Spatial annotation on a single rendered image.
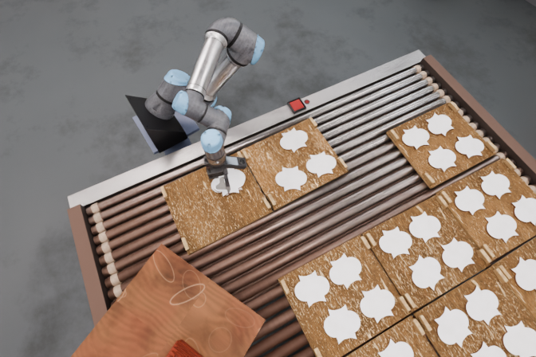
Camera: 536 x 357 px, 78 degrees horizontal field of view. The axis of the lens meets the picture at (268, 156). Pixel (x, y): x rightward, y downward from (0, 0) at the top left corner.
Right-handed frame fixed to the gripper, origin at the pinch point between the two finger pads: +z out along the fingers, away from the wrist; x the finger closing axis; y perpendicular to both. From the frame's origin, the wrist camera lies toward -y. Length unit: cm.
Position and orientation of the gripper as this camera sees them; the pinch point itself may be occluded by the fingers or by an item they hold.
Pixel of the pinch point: (226, 177)
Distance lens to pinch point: 148.5
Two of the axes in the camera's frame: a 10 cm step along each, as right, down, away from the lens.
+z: 0.0, 4.7, 8.8
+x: 2.3, 8.6, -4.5
